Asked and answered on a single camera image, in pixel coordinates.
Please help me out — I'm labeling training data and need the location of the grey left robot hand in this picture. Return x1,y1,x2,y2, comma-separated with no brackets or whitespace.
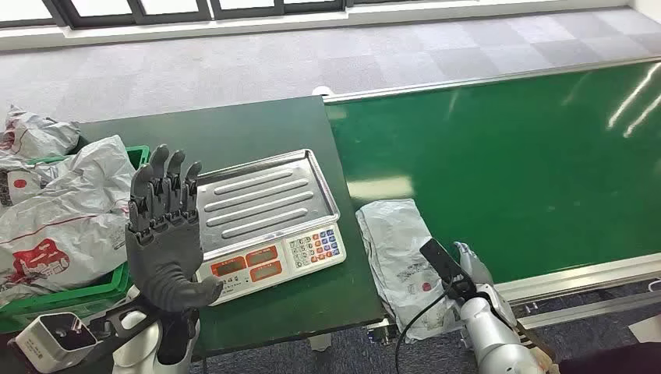
125,143,224,313

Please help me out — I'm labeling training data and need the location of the grey plastic mailer package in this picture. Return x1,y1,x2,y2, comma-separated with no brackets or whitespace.
355,198,466,344

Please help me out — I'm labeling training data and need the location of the crumpled grey mailer package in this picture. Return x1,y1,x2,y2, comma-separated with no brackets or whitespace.
0,105,82,160

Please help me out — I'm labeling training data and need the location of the green conveyor belt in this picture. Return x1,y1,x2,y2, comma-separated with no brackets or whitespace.
325,61,661,285

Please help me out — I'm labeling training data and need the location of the green plastic crate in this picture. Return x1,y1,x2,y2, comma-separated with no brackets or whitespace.
0,145,152,334

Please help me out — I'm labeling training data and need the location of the steel tray electronic scale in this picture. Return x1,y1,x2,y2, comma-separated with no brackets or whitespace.
195,148,348,307

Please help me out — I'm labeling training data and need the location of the large mailer with red print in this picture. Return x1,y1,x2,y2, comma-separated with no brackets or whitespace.
0,135,136,305

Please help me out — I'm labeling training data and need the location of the grey mailer with red dot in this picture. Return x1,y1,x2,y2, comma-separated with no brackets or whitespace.
0,154,73,210

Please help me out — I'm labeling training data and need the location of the white window sill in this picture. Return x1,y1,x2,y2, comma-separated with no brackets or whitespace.
0,0,636,53

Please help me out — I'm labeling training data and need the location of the dark maroon panel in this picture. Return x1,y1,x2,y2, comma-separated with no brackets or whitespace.
557,341,661,374

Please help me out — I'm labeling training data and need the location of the white flat floor object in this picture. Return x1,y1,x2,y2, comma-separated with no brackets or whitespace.
628,313,661,344

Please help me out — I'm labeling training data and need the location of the black left camera bracket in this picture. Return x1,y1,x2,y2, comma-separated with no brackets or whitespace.
87,299,161,357

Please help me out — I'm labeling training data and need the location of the black camera bracket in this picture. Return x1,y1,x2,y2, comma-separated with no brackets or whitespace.
419,238,479,302
87,299,161,357

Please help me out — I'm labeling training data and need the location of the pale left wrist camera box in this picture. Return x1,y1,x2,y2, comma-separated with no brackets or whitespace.
14,312,99,374

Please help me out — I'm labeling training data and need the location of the metal conveyor foot bracket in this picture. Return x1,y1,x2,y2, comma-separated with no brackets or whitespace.
367,319,398,347

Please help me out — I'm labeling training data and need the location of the dark window frame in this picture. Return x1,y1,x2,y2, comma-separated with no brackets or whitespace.
41,0,352,30

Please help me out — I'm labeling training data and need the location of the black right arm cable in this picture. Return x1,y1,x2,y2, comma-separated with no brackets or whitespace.
394,280,461,374

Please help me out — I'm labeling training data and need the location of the black right camera bracket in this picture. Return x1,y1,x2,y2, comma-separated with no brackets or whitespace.
419,238,479,302

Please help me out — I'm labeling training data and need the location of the aluminium conveyor side rail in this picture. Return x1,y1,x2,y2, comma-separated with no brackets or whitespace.
493,252,661,331
322,55,661,105

